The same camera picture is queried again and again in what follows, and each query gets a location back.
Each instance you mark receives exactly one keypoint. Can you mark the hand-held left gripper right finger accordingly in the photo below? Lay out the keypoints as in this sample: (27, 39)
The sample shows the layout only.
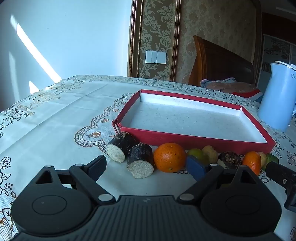
(196, 168)

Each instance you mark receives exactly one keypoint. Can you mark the large orange tangerine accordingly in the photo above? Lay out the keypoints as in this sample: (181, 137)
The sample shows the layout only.
(170, 157)

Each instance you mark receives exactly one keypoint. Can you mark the green lime wedge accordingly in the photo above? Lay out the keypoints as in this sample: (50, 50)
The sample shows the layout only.
(272, 158)

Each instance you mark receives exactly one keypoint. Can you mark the red shallow cardboard box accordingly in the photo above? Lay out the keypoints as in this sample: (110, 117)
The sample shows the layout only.
(185, 115)

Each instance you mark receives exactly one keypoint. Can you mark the small orange tangerine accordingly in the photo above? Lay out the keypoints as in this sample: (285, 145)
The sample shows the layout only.
(252, 162)

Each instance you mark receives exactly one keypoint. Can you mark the long black sugarcane piece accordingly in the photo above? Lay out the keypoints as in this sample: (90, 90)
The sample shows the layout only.
(122, 143)

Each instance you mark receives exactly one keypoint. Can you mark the yellow-green round fruit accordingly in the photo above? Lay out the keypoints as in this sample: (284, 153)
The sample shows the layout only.
(210, 153)
(263, 158)

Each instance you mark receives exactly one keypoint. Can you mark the white wall light switch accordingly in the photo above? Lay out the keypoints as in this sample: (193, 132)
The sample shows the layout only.
(156, 57)

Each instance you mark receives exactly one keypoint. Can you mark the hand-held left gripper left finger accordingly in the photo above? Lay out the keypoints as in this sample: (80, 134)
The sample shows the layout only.
(98, 163)

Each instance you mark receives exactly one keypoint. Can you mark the green round fruit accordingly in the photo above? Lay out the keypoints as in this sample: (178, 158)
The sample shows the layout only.
(196, 153)

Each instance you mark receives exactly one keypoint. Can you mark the short black sugarcane piece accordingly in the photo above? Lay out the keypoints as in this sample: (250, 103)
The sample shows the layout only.
(140, 157)

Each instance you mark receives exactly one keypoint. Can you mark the pink and blue cloth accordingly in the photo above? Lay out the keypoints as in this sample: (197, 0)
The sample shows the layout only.
(226, 85)

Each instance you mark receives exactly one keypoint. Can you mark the wooden chair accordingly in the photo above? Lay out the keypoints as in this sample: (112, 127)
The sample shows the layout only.
(215, 67)

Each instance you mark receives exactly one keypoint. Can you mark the gold floral framed wall panel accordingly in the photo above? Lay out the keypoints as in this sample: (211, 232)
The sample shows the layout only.
(155, 30)

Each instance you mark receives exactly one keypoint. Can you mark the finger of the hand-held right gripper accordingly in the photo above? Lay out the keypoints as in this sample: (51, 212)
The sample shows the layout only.
(291, 199)
(281, 175)

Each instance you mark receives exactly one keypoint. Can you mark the red white blue striped cloth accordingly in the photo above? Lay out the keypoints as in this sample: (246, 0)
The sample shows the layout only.
(251, 95)

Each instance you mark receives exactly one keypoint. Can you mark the light blue electric kettle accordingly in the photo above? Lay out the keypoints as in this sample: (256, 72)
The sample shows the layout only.
(275, 97)

